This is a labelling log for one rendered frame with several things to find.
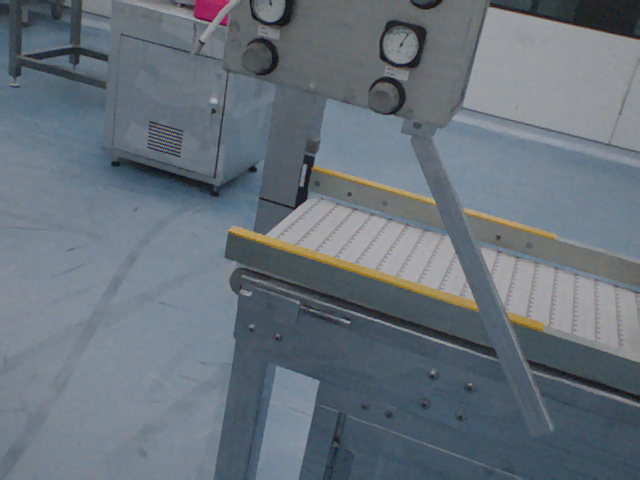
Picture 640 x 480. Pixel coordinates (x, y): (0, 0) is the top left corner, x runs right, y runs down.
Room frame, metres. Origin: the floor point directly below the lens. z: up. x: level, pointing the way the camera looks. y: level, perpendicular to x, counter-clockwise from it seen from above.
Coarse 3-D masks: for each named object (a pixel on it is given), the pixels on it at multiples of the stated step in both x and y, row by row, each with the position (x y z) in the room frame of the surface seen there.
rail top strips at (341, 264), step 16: (336, 176) 0.98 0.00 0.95; (352, 176) 0.99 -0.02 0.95; (400, 192) 0.96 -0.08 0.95; (464, 208) 0.95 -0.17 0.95; (512, 224) 0.93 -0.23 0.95; (256, 240) 0.72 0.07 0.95; (272, 240) 0.73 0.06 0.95; (304, 256) 0.71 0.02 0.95; (320, 256) 0.71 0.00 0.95; (352, 272) 0.69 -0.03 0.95; (368, 272) 0.70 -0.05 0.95; (416, 288) 0.68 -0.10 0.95; (432, 288) 0.69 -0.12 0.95; (464, 304) 0.67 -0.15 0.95; (512, 320) 0.65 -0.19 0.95; (528, 320) 0.66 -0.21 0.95
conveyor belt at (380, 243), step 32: (288, 224) 0.87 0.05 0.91; (320, 224) 0.89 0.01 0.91; (352, 224) 0.91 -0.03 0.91; (384, 224) 0.93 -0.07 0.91; (352, 256) 0.81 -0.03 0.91; (384, 256) 0.83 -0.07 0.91; (416, 256) 0.85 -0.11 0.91; (448, 256) 0.87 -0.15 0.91; (512, 256) 0.91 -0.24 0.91; (448, 288) 0.78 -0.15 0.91; (512, 288) 0.81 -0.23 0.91; (544, 288) 0.83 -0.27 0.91; (576, 288) 0.85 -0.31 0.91; (608, 288) 0.87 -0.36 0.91; (416, 320) 0.69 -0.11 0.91; (544, 320) 0.74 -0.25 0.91; (576, 320) 0.76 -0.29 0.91; (608, 320) 0.78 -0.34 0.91; (608, 384) 0.64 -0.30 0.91
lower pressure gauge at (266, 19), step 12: (252, 0) 0.68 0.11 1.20; (264, 0) 0.68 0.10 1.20; (276, 0) 0.68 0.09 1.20; (288, 0) 0.68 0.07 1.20; (252, 12) 0.68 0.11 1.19; (264, 12) 0.68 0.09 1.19; (276, 12) 0.68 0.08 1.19; (288, 12) 0.68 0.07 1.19; (264, 24) 0.68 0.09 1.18; (276, 24) 0.68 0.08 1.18; (288, 24) 0.69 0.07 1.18
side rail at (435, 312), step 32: (224, 256) 0.73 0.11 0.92; (256, 256) 0.72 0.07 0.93; (288, 256) 0.71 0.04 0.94; (320, 288) 0.70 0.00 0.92; (352, 288) 0.69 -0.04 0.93; (384, 288) 0.69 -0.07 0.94; (448, 320) 0.67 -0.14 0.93; (480, 320) 0.66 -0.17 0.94; (544, 352) 0.64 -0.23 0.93; (576, 352) 0.64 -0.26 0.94; (608, 352) 0.63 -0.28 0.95
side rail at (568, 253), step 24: (336, 192) 0.98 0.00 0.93; (360, 192) 0.97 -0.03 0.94; (384, 192) 0.97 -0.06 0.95; (408, 216) 0.96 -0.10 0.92; (432, 216) 0.95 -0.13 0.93; (480, 240) 0.93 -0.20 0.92; (504, 240) 0.92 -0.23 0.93; (528, 240) 0.92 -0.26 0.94; (552, 240) 0.91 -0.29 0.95; (576, 264) 0.90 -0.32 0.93; (600, 264) 0.89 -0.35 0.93; (624, 264) 0.89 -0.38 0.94
